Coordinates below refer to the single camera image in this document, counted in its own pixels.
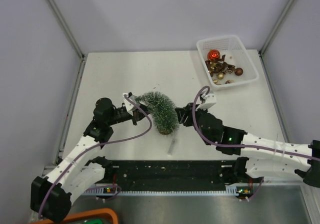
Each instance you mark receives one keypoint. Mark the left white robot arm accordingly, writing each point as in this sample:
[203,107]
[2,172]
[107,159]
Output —
[53,195]

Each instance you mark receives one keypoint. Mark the red glitter bauble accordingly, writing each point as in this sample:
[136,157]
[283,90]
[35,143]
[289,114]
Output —
[213,54]

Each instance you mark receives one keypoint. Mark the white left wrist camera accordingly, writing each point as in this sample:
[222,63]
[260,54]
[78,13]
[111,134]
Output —
[130,102]

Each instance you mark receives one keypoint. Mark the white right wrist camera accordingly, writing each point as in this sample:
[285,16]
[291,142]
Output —
[207,100]

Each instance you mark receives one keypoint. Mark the clear battery box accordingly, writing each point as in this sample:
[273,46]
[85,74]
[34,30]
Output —
[172,146]

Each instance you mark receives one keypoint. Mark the brown ribbon bow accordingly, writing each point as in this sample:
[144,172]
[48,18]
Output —
[217,66]

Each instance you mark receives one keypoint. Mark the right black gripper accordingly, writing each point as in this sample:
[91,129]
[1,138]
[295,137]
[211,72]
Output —
[185,113]

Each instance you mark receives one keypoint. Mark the orange bin rim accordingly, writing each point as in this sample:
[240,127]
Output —
[105,213]

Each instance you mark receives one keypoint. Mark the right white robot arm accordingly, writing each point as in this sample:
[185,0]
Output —
[256,156]

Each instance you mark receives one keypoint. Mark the brown bauble right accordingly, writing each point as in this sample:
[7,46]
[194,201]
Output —
[239,71]

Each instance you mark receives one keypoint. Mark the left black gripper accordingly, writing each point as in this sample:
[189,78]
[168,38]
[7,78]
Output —
[136,116]

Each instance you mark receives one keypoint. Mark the small green christmas tree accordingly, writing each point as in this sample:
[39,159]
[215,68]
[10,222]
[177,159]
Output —
[162,110]

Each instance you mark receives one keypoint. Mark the white plastic basket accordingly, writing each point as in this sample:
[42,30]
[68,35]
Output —
[235,54]

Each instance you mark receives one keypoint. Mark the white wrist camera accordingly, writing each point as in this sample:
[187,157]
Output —
[207,100]
[130,102]

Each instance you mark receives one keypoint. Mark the gold bauble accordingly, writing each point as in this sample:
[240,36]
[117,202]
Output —
[220,76]

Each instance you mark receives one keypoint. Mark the green bin lid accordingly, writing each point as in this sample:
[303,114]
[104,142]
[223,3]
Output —
[95,220]

